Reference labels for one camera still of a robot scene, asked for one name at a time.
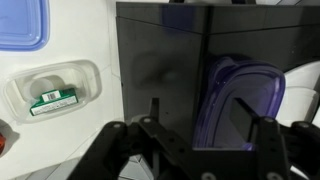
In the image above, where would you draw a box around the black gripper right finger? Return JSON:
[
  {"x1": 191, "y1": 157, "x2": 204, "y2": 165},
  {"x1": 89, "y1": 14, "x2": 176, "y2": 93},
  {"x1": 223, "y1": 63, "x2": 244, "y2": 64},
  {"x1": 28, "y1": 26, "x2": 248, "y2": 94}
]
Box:
[{"x1": 229, "y1": 97, "x2": 320, "y2": 180}]

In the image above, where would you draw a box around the white round cap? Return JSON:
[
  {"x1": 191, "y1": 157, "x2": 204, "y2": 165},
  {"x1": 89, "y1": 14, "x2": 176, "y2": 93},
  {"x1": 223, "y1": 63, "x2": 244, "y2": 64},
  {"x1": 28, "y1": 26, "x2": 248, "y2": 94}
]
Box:
[{"x1": 29, "y1": 74, "x2": 65, "y2": 101}]

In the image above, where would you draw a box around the small green cardboard box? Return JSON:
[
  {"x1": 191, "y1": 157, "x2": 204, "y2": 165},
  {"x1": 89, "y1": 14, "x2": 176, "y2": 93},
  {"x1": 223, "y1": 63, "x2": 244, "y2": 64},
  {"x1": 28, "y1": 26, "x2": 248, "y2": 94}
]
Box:
[{"x1": 29, "y1": 87, "x2": 79, "y2": 117}]

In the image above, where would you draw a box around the blue plastic container lid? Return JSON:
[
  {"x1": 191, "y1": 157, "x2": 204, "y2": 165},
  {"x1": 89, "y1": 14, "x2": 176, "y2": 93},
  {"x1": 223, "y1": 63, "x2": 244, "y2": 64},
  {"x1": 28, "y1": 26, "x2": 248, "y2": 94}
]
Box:
[{"x1": 0, "y1": 0, "x2": 51, "y2": 52}]

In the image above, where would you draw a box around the black microwave oven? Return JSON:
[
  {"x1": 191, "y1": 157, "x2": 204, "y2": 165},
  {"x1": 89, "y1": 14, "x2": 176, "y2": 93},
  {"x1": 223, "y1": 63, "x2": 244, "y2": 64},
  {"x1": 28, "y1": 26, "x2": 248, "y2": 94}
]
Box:
[{"x1": 115, "y1": 1, "x2": 320, "y2": 149}]

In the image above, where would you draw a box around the red round dish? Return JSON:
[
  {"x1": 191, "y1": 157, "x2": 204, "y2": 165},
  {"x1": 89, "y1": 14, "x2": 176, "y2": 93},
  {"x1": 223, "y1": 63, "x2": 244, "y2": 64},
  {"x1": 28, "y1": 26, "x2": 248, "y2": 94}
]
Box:
[{"x1": 0, "y1": 131, "x2": 8, "y2": 156}]

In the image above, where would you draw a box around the clear plastic food container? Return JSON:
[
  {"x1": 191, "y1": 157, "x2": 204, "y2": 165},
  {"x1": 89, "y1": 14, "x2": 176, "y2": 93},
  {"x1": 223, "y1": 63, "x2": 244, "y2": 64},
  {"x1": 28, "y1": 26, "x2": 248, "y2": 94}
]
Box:
[{"x1": 3, "y1": 59, "x2": 103, "y2": 125}]

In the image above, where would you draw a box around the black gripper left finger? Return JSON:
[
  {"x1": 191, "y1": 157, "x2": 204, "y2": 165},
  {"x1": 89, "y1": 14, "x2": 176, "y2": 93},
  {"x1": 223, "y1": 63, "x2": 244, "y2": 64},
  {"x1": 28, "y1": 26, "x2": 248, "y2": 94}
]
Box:
[{"x1": 66, "y1": 97, "x2": 198, "y2": 180}]

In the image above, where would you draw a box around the purple translucent plastic lid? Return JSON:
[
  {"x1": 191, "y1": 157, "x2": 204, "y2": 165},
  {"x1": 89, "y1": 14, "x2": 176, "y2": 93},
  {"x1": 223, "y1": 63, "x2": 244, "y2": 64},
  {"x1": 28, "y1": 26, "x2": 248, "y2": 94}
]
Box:
[{"x1": 192, "y1": 55, "x2": 287, "y2": 152}]

